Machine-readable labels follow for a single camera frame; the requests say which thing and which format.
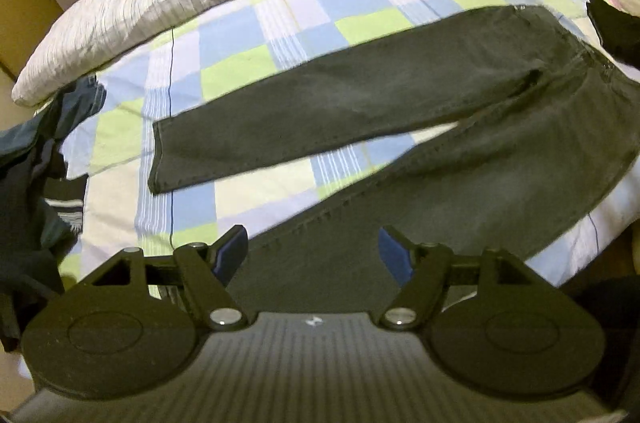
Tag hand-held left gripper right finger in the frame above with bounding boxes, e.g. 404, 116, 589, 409
377, 225, 557, 332

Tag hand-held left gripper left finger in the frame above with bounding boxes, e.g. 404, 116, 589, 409
75, 224, 252, 332

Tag dark grey pants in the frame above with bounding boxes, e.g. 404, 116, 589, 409
147, 6, 640, 304

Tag dark blue clothes pile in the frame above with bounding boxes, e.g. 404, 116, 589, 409
0, 74, 108, 354

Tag black white striped garment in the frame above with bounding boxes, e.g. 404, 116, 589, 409
42, 176, 89, 235

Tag checkered bed sheet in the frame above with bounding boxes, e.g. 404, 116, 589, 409
57, 0, 640, 296

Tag grey striped quilt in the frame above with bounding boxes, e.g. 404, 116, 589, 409
11, 0, 551, 107

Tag black folded garment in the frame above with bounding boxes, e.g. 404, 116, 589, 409
586, 0, 640, 67

